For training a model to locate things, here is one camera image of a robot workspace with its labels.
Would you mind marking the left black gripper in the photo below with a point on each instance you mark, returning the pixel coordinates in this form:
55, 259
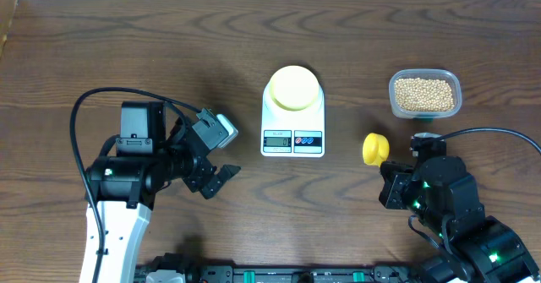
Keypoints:
204, 167

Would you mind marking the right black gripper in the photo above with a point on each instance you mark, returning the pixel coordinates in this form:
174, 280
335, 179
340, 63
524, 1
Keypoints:
396, 180

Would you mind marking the yellow plastic measuring scoop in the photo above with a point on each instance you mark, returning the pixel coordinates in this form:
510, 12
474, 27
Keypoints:
376, 149

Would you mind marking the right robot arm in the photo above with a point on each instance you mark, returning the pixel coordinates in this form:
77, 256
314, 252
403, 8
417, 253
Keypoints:
443, 196

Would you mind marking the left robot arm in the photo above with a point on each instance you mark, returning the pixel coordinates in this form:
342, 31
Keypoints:
123, 181

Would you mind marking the white digital kitchen scale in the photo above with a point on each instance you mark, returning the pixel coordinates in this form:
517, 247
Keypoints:
293, 134

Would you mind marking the pale yellow bowl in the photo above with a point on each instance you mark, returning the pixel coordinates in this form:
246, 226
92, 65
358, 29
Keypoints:
294, 88

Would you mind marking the soybeans in container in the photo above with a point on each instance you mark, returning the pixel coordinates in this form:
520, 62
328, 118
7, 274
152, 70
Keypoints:
424, 95

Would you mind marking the clear plastic container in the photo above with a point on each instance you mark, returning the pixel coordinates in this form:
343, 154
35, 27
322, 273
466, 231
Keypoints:
426, 73

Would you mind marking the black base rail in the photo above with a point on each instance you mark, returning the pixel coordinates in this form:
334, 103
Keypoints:
175, 267

